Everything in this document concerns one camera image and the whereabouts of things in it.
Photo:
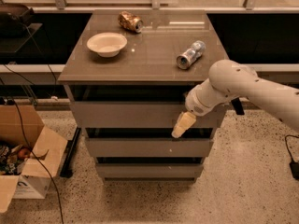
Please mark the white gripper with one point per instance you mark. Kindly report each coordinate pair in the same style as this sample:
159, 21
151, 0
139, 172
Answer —
196, 105

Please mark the grey top drawer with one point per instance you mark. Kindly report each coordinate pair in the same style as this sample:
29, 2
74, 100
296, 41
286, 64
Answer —
126, 114

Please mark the grey drawer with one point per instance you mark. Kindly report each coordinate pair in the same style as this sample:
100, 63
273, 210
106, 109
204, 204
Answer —
167, 171
126, 114
149, 148

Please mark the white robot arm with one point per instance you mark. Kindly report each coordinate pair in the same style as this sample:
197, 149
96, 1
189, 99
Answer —
228, 80

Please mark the grey bottom drawer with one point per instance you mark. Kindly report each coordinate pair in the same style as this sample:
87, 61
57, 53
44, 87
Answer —
167, 171

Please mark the grey drawer cabinet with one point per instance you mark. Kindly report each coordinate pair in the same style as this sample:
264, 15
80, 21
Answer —
145, 70

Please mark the grey middle drawer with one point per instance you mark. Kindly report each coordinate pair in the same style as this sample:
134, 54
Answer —
149, 148

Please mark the open cardboard box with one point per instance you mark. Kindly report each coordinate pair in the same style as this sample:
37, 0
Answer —
31, 154

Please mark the silver blue drink can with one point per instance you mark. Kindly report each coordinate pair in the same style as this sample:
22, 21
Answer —
191, 55

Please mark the white bowl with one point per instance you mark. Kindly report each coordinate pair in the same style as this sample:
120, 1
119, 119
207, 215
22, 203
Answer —
107, 44

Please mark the crushed brown soda can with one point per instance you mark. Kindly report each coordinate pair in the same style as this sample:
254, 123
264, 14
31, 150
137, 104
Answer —
130, 22

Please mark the black table leg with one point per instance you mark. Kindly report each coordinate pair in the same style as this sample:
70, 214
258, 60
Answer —
66, 170

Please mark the snack bags in box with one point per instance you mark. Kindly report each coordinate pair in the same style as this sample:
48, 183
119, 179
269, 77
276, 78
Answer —
12, 158

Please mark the black device on shelf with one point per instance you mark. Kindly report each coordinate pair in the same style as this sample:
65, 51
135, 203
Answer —
16, 27

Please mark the black power adapter with cable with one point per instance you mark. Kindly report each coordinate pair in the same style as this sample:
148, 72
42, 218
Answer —
294, 165

